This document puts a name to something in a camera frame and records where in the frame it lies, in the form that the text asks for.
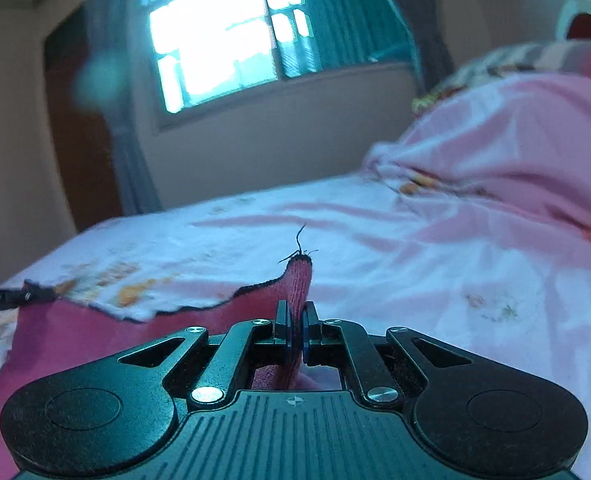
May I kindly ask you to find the window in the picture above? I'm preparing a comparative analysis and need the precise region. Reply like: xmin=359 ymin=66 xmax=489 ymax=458
xmin=136 ymin=0 xmax=422 ymax=132

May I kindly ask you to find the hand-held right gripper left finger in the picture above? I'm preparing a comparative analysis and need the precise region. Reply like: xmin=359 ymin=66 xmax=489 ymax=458
xmin=117 ymin=299 xmax=292 ymax=407

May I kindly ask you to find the floral bed sheet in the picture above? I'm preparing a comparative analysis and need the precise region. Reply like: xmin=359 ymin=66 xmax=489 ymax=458
xmin=0 ymin=172 xmax=591 ymax=480

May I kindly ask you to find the pink striped knit sweater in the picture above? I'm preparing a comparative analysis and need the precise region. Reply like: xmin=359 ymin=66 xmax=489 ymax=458
xmin=0 ymin=254 xmax=322 ymax=480

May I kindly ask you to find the teal curtain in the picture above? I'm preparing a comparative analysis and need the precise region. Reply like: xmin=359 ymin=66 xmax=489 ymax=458
xmin=295 ymin=0 xmax=421 ymax=80

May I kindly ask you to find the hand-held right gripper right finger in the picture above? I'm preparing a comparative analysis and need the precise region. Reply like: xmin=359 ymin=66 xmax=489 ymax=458
xmin=302 ymin=301 xmax=474 ymax=404

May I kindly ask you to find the striped pillow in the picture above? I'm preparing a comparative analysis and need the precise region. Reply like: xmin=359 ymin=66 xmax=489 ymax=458
xmin=409 ymin=40 xmax=591 ymax=117

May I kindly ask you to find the brown wooden door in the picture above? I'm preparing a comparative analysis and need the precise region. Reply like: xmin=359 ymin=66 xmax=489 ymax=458
xmin=42 ymin=7 xmax=124 ymax=234

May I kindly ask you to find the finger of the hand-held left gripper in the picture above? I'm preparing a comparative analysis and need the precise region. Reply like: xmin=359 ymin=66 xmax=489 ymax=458
xmin=0 ymin=281 xmax=57 ymax=320

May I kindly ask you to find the grey curtain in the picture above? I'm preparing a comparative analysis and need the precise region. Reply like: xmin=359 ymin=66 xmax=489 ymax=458
xmin=374 ymin=0 xmax=457 ymax=100
xmin=82 ymin=0 xmax=164 ymax=217

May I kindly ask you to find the pink blanket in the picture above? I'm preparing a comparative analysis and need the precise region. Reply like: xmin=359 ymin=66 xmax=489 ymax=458
xmin=364 ymin=72 xmax=591 ymax=252

